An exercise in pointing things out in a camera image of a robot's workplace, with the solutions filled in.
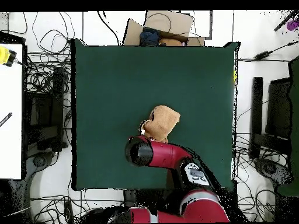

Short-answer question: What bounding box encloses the dark blue garment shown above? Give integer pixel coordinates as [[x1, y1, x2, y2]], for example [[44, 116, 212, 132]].
[[139, 29, 161, 47]]

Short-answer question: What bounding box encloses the brown cardboard box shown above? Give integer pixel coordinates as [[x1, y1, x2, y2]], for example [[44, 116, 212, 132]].
[[122, 10, 206, 47]]

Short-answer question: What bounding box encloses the black upright bar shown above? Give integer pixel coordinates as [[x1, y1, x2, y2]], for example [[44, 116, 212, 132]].
[[249, 76, 264, 159]]

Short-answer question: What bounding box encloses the black marker pen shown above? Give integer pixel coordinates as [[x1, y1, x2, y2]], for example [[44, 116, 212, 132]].
[[0, 112, 13, 128]]

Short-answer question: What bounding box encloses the black power adapter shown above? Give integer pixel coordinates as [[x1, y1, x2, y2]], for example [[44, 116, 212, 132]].
[[253, 50, 272, 60]]

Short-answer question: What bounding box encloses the orange garment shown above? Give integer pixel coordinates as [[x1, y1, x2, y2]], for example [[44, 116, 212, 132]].
[[159, 37, 185, 47]]

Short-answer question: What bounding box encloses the dark grey stand base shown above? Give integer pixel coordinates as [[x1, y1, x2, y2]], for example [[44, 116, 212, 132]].
[[254, 157, 293, 186], [25, 151, 55, 178]]

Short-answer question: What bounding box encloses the dark green table cloth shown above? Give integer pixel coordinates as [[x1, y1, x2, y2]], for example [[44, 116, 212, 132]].
[[71, 38, 241, 191]]

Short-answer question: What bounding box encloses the white board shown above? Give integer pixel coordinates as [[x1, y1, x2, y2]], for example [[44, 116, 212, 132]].
[[0, 43, 23, 180]]

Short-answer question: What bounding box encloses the purple object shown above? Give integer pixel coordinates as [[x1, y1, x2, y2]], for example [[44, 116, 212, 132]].
[[286, 19, 299, 32]]

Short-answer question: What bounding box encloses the tan terry towel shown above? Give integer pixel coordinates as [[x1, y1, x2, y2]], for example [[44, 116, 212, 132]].
[[140, 104, 181, 144]]

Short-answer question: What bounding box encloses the black monitor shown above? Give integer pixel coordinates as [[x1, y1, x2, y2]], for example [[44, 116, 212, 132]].
[[266, 78, 293, 141]]

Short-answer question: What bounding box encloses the black power strip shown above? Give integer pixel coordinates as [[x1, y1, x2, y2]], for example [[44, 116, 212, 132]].
[[64, 201, 74, 223]]

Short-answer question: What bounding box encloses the yellow and black tool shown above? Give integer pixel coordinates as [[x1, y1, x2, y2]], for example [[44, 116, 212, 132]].
[[0, 45, 18, 68]]

